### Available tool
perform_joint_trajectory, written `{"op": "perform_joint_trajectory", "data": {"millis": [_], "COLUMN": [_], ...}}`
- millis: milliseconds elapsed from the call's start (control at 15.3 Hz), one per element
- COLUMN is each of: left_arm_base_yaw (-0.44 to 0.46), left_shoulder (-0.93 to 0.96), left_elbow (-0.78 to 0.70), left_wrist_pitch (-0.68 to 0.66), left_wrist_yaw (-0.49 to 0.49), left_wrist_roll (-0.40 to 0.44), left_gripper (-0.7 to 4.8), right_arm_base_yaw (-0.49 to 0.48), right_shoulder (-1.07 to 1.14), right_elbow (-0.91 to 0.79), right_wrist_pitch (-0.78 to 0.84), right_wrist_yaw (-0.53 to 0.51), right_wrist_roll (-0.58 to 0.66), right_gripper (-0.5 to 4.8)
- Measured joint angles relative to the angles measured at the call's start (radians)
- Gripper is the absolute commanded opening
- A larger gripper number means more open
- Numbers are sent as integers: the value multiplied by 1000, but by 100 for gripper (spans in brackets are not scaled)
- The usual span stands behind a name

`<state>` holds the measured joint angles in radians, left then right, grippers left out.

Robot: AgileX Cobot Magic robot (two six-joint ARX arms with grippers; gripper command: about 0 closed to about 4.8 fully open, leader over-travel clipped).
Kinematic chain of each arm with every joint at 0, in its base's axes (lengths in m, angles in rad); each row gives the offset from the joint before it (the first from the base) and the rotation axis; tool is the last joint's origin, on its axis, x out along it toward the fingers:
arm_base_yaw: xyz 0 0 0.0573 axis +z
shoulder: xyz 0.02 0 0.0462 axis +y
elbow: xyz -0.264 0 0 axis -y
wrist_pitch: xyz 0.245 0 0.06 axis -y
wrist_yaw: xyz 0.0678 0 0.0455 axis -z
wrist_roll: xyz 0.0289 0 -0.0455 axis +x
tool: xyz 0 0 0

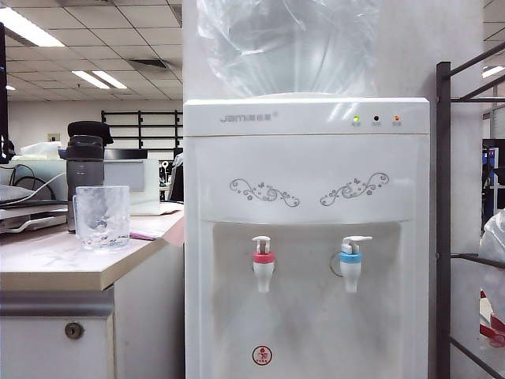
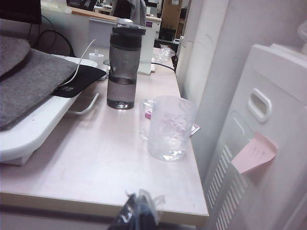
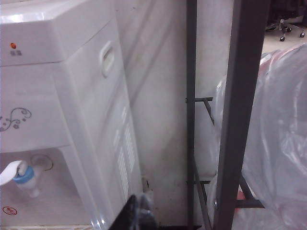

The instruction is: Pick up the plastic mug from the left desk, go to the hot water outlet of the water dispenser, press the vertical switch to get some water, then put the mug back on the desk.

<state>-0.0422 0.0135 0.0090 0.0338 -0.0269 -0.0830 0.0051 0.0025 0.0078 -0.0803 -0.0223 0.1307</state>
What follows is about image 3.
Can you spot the white water dispenser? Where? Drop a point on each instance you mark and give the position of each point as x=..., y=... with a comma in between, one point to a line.
x=84, y=119

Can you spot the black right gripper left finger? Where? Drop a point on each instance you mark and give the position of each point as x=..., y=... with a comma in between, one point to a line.
x=129, y=215

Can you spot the blue cold water tap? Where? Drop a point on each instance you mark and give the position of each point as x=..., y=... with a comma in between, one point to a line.
x=24, y=176

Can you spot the black office chair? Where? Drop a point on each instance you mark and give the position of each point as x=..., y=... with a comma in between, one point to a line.
x=284, y=25

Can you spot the dark grey metal rack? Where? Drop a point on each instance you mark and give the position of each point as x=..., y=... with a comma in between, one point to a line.
x=239, y=95

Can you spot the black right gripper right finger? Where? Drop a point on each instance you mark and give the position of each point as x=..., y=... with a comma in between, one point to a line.
x=148, y=213

